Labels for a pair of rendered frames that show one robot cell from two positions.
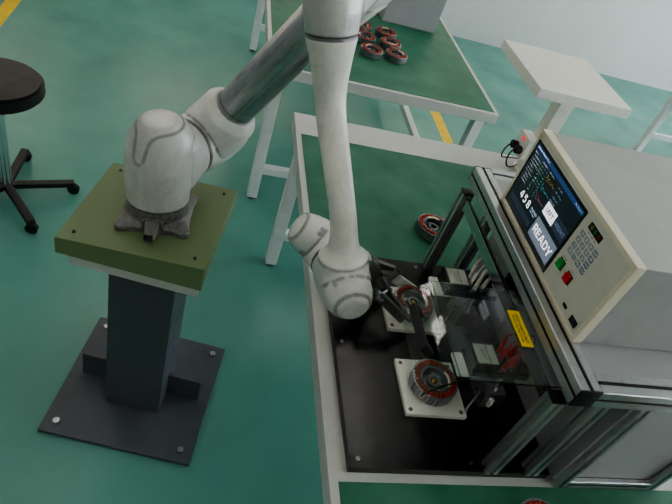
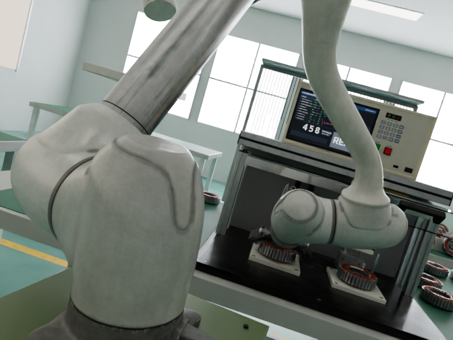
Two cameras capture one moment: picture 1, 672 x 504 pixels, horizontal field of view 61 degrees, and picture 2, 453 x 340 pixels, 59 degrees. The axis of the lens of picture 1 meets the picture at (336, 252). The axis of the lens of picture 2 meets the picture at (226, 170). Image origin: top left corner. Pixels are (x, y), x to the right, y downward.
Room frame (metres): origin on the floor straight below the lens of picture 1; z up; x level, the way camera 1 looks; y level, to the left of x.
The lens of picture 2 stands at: (0.78, 0.90, 1.12)
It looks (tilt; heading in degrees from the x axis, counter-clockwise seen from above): 6 degrees down; 297
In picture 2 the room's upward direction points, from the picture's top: 16 degrees clockwise
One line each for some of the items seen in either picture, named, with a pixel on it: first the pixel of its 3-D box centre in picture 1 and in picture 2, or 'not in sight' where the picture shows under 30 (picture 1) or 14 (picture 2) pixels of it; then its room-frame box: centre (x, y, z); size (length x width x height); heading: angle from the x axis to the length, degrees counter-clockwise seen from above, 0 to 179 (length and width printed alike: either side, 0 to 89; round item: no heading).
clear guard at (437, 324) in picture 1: (487, 340); (401, 206); (0.84, -0.35, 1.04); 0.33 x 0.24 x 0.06; 110
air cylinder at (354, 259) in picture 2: (487, 387); (348, 262); (0.94, -0.46, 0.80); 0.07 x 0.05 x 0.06; 20
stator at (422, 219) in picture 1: (432, 228); not in sight; (1.52, -0.26, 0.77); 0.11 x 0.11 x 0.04
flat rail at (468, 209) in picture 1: (499, 283); (336, 187); (1.03, -0.37, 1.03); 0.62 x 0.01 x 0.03; 20
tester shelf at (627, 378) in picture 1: (597, 275); (334, 162); (1.11, -0.58, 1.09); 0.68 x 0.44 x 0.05; 20
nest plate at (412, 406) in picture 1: (429, 388); (354, 284); (0.89, -0.32, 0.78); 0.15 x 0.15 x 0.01; 20
